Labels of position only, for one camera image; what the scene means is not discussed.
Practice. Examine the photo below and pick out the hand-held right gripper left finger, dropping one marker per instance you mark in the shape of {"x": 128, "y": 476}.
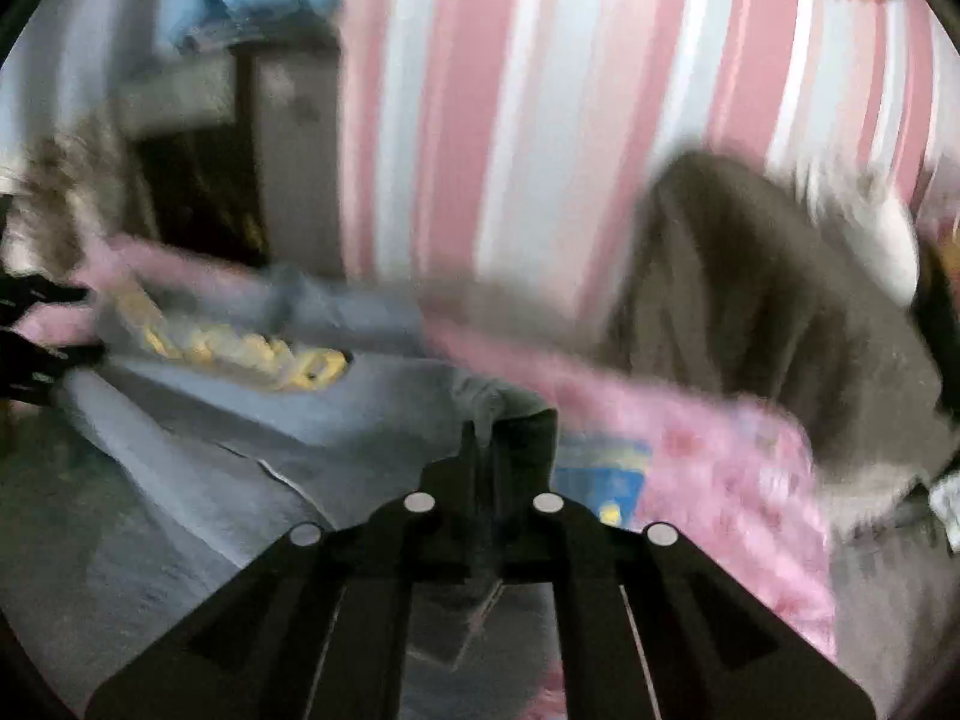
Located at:
{"x": 450, "y": 532}

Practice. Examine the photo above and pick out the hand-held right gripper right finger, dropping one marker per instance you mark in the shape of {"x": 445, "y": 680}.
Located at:
{"x": 525, "y": 540}

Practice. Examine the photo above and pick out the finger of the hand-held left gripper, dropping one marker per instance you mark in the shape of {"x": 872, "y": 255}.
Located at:
{"x": 41, "y": 364}
{"x": 37, "y": 291}

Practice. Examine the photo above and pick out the blue denim jacket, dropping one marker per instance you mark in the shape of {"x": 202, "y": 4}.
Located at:
{"x": 225, "y": 420}

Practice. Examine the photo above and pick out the pink floral bedsheet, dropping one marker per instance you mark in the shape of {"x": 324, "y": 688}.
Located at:
{"x": 712, "y": 480}

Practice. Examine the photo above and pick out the silver black water dispenser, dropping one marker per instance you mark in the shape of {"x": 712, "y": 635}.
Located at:
{"x": 285, "y": 150}

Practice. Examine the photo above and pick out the white quilted cloth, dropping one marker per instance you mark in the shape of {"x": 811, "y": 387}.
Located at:
{"x": 946, "y": 510}

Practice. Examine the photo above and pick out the dark brown cloth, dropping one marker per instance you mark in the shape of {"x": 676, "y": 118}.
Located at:
{"x": 941, "y": 330}

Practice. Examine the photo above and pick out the white folded cloth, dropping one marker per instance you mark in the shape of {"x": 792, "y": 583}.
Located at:
{"x": 877, "y": 232}

